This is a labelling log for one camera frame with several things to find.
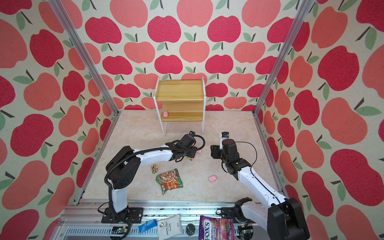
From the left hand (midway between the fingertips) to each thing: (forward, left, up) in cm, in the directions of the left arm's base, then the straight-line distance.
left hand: (195, 150), depth 93 cm
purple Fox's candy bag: (-41, -9, -2) cm, 42 cm away
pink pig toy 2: (-17, -10, -3) cm, 20 cm away
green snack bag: (-17, +16, -4) cm, 24 cm away
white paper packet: (-40, +13, -4) cm, 42 cm away
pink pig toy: (+19, +19, +13) cm, 30 cm away
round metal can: (-41, +3, +5) cm, 42 cm away
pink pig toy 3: (0, -3, -3) cm, 4 cm away
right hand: (-2, -13, +8) cm, 16 cm away
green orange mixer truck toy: (-4, +3, -4) cm, 7 cm away
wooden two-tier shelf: (+16, +8, +27) cm, 32 cm away
